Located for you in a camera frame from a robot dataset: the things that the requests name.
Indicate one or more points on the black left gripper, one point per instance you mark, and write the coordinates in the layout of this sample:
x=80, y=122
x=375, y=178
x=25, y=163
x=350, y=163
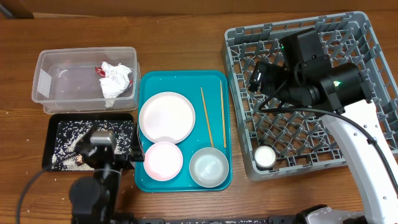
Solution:
x=127, y=160

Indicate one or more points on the small pink bowl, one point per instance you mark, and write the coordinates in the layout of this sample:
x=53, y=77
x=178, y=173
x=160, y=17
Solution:
x=163, y=161

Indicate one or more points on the large white plate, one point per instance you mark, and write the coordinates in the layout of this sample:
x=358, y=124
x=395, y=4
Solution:
x=167, y=116

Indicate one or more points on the white rice pile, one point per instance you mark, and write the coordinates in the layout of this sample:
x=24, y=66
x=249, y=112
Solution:
x=70, y=132

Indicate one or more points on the grey ceramic bowl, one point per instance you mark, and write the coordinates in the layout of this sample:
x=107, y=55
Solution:
x=209, y=167

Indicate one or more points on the wooden chopstick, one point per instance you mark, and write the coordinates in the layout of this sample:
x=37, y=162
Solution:
x=222, y=114
x=206, y=117

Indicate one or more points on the white paper cup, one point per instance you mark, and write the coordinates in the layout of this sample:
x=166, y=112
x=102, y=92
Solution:
x=265, y=157

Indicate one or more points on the brown food scrap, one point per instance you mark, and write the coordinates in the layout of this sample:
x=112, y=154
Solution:
x=79, y=160

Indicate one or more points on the red foil snack wrapper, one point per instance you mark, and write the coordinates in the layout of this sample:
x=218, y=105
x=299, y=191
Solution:
x=102, y=74

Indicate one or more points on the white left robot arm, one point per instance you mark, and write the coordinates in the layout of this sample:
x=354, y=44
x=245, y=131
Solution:
x=93, y=198

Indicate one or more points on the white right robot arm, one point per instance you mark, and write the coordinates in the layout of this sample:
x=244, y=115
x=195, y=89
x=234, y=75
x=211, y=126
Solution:
x=342, y=99

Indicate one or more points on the grey plastic dishwasher rack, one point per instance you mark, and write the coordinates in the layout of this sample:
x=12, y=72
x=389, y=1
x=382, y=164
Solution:
x=300, y=140

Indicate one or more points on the black rectangular waste tray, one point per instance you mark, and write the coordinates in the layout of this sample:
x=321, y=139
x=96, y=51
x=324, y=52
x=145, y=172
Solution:
x=53, y=126

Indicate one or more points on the clear plastic waste bin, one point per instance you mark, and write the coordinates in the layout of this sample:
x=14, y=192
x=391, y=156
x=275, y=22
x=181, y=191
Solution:
x=65, y=80

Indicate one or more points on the teal plastic serving tray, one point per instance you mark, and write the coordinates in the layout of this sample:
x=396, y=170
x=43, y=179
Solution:
x=188, y=83

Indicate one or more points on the black rail at table edge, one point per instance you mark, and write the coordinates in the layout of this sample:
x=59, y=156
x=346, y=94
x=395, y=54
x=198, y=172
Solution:
x=248, y=219

